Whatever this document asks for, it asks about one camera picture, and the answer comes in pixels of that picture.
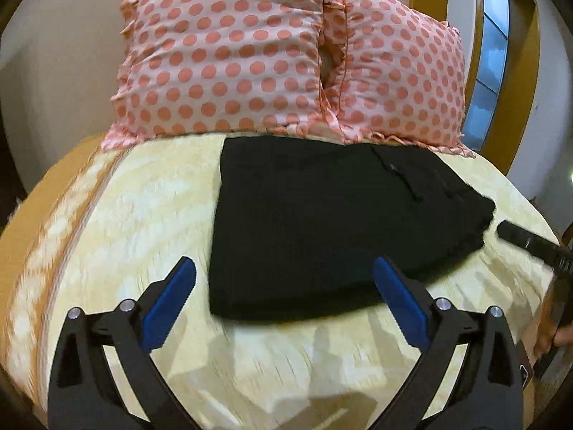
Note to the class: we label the cream patterned bed sheet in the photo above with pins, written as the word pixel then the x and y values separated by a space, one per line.
pixel 101 226

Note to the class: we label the black pants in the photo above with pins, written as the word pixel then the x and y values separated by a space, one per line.
pixel 300 223

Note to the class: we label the person's right hand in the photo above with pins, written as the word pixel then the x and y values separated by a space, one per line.
pixel 548 333

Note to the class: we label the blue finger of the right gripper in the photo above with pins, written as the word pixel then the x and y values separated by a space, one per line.
pixel 556 257

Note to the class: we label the pink polka dot pillow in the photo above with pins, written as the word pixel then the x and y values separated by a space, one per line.
pixel 202 66
pixel 397 75

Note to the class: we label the wooden framed window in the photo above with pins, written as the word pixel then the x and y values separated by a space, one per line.
pixel 502 45

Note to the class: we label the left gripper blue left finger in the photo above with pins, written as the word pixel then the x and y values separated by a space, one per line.
pixel 82 390

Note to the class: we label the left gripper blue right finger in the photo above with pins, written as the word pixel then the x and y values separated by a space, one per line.
pixel 488 392

